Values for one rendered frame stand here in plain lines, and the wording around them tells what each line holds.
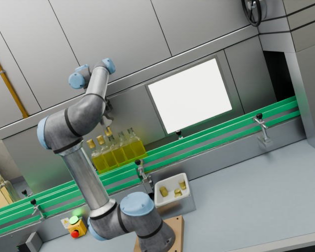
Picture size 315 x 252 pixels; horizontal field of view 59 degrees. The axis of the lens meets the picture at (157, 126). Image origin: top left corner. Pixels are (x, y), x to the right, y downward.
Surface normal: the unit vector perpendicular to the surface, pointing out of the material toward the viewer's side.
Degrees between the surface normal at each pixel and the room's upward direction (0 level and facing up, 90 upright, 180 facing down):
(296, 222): 0
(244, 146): 90
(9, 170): 90
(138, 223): 94
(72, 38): 90
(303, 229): 0
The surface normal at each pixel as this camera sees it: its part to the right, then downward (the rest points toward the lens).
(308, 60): 0.00, 0.29
